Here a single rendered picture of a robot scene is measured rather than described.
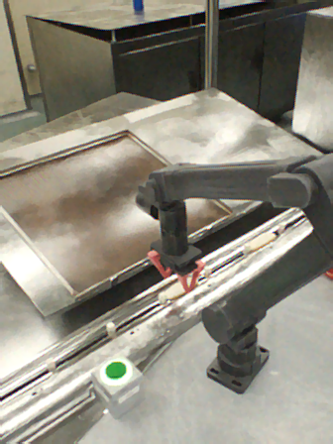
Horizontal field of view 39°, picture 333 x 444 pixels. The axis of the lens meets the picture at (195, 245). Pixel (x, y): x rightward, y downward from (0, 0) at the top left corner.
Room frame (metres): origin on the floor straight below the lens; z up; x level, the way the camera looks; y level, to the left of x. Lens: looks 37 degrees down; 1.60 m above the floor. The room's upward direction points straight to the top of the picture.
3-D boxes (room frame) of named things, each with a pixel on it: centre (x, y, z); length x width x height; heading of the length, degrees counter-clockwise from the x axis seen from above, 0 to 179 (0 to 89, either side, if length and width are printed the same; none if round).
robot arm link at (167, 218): (0.80, 0.05, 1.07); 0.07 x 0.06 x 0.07; 38
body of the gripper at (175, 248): (0.80, 0.04, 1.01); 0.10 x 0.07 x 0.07; 42
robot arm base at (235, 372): (0.63, -0.09, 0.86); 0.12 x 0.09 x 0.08; 145
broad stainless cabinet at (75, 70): (3.68, 0.07, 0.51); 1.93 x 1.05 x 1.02; 132
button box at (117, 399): (0.55, 0.15, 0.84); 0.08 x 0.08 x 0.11; 42
